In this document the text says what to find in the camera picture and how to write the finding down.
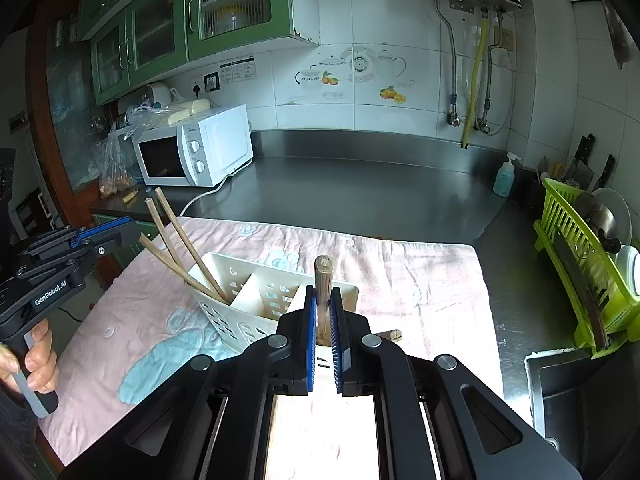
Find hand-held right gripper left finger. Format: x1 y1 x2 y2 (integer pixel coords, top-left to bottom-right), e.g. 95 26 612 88
60 287 319 480

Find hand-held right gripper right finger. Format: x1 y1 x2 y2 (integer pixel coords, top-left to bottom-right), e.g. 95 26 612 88
329 287 585 480

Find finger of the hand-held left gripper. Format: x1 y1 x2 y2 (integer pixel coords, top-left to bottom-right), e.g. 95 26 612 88
14 216 142 283

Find cream plastic utensil holder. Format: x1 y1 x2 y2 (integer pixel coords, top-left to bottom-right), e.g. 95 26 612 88
184 252 379 480

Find person's left hand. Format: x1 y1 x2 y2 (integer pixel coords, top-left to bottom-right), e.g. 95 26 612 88
0 319 61 395

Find clear plastic bag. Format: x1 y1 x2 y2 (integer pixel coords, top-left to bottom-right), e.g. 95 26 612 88
94 104 167 197

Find pink floral towel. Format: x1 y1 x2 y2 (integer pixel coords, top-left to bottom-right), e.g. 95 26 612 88
37 216 504 467

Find white microwave oven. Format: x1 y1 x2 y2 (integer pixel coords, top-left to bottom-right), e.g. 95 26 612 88
130 104 255 189

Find yellow sponge blocks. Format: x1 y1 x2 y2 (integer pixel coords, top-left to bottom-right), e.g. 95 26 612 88
161 99 212 127

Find white electric kettle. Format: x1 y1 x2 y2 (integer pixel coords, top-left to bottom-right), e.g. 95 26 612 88
144 81 179 109

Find blue hand soap bottle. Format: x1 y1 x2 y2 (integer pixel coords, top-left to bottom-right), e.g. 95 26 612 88
492 151 522 199

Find green plastic dish rack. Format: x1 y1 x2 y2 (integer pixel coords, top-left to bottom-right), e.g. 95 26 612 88
532 176 640 359

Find dark kitchen sink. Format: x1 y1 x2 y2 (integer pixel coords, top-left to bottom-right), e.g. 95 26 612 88
524 349 640 463

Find metal pot lid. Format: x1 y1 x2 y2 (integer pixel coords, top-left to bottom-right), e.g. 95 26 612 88
574 186 634 257

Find white bowl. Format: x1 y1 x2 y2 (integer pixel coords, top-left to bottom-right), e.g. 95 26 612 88
614 246 640 297

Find hanging metal cleaver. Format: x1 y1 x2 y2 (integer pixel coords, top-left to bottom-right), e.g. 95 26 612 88
596 0 632 70

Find white microwave power cable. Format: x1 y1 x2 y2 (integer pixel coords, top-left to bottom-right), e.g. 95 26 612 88
178 156 254 219

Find white wall label sticker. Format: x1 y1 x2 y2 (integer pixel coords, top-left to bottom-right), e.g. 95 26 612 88
219 56 257 87

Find green wall cabinet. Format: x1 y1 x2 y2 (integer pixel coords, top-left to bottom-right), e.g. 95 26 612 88
76 0 322 107

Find braided metal hose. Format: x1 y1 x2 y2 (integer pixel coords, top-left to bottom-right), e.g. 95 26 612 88
474 9 519 137
434 0 464 127

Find yellow gas hose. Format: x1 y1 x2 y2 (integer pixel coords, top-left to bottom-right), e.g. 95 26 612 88
459 9 494 150

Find black handled knife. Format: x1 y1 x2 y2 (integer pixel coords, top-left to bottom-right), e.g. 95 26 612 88
594 154 617 192
569 134 597 187

